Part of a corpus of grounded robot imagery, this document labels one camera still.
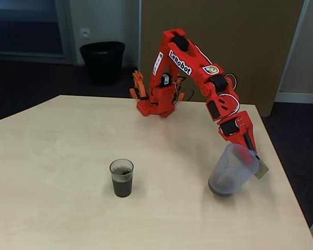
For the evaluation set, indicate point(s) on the translucent plastic measuring jug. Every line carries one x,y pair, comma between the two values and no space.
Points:
229,174

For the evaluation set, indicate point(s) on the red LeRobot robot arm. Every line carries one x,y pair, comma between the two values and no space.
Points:
198,70

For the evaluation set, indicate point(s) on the clear plastic cup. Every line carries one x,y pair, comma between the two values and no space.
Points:
121,179

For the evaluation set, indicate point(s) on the orange table clamp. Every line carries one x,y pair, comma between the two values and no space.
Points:
139,86
181,95

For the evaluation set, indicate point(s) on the brown pin board panel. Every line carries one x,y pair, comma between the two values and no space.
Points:
250,39

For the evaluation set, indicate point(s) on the black trash bin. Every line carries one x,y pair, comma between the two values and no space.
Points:
103,65

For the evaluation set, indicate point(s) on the white wall socket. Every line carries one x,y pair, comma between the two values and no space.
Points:
85,33

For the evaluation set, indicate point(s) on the glass door with grey frame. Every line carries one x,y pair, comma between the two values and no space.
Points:
28,31

